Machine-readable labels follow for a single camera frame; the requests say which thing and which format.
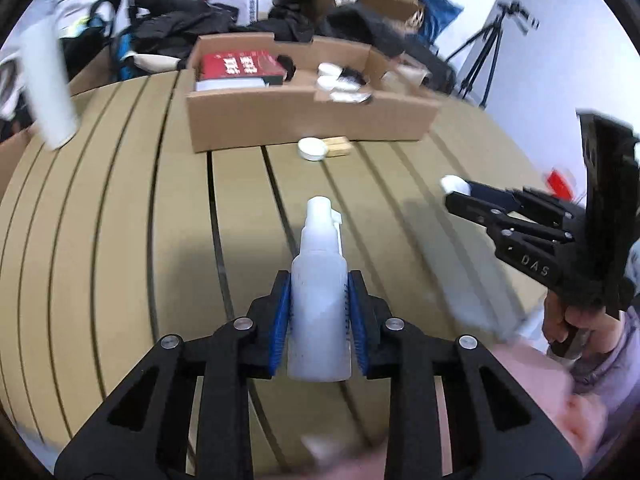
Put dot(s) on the small wooden block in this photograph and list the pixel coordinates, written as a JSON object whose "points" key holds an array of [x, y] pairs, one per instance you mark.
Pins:
{"points": [[337, 146]]}

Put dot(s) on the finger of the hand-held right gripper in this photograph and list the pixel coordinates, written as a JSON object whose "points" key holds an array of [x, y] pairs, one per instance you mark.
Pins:
{"points": [[470, 204], [530, 202]]}

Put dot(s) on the shallow cardboard tray box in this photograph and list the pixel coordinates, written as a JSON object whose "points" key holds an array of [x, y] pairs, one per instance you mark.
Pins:
{"points": [[300, 120]]}

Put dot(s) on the white thermos bottle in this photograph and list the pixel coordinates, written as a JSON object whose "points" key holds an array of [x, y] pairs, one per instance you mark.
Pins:
{"points": [[47, 90]]}

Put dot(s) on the black tripod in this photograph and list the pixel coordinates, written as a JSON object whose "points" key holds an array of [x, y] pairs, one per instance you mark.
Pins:
{"points": [[492, 40]]}

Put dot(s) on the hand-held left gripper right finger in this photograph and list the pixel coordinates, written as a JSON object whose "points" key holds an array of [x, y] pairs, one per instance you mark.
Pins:
{"points": [[357, 320]]}

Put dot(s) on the red printed box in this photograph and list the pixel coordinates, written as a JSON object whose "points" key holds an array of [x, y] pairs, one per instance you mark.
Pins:
{"points": [[235, 65]]}

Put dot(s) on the pink jacket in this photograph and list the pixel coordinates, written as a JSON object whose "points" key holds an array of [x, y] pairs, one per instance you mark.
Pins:
{"points": [[540, 390]]}

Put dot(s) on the person's right forearm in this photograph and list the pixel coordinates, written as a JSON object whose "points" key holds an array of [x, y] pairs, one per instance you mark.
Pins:
{"points": [[610, 375]]}

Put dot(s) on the black power adapter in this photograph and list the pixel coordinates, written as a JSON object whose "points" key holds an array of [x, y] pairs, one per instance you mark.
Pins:
{"points": [[287, 66]]}

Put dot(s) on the white round lid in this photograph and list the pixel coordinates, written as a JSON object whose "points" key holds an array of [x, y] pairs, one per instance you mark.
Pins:
{"points": [[311, 149]]}

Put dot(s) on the blue bag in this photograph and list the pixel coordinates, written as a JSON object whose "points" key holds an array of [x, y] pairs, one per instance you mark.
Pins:
{"points": [[440, 7]]}

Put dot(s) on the open cardboard box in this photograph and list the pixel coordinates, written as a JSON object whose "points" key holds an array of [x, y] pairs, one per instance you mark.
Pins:
{"points": [[390, 5]]}

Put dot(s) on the printed appliance box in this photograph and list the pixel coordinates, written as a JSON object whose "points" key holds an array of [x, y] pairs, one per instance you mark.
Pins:
{"points": [[245, 2]]}

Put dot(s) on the person's right hand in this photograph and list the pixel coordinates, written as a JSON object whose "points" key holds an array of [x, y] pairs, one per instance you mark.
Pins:
{"points": [[585, 322]]}

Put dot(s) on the white spray bottle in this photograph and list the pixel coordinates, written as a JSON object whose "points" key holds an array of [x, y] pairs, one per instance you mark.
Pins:
{"points": [[317, 310]]}

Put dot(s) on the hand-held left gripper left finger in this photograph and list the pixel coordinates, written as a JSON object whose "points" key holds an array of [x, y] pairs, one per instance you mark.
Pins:
{"points": [[280, 320]]}

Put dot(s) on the black clothes pile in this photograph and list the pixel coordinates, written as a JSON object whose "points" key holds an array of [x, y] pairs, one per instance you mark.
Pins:
{"points": [[350, 25]]}

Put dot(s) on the red bucket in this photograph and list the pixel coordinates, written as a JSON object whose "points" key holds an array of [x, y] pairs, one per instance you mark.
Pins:
{"points": [[560, 183]]}

